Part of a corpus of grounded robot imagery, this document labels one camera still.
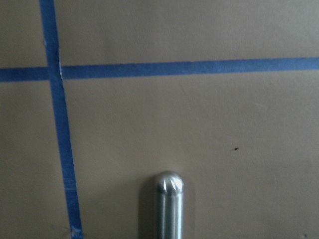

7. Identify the steel muddler black tip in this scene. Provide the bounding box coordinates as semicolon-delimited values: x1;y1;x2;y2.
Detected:
154;171;184;239

